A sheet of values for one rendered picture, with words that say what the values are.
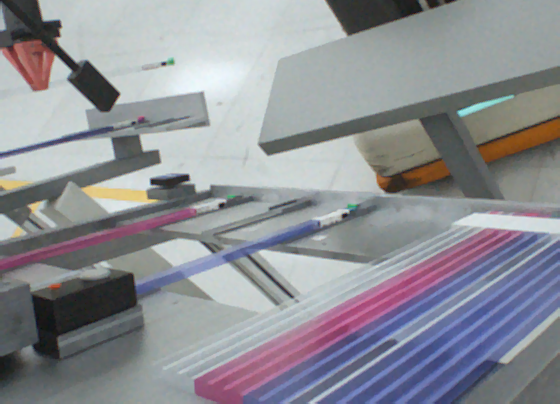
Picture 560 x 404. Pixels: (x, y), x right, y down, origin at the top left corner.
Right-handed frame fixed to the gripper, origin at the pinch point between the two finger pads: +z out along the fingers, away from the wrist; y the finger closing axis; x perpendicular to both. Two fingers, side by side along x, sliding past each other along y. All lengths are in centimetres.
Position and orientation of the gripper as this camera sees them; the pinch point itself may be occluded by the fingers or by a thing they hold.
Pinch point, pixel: (39, 85)
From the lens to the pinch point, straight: 116.7
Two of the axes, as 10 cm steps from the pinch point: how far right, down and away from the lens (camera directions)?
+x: 6.0, -2.6, 7.6
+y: 7.8, -0.3, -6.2
